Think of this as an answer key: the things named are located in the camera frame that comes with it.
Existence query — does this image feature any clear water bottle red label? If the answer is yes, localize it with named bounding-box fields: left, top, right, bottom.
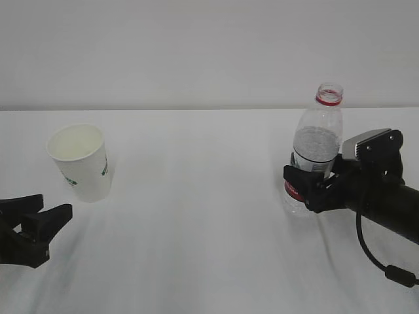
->
left=282, top=82, right=345, bottom=218

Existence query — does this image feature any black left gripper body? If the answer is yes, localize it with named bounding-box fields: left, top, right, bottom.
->
left=1, top=213, right=50, bottom=268

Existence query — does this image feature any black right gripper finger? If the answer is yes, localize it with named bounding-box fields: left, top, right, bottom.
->
left=324, top=156, right=342, bottom=183
left=283, top=165, right=327, bottom=213

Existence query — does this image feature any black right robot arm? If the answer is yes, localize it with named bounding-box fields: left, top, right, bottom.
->
left=283, top=153, right=418, bottom=243

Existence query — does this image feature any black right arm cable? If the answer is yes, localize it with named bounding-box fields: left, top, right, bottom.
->
left=355, top=211, right=419, bottom=288

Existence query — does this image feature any white paper cup green logo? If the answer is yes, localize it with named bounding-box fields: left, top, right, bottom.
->
left=46, top=124, right=111, bottom=203

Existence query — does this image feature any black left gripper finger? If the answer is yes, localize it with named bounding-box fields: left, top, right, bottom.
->
left=20, top=203, right=73, bottom=243
left=1, top=194, right=43, bottom=217

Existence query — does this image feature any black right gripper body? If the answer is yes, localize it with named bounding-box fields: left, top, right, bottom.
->
left=314, top=153, right=405, bottom=213

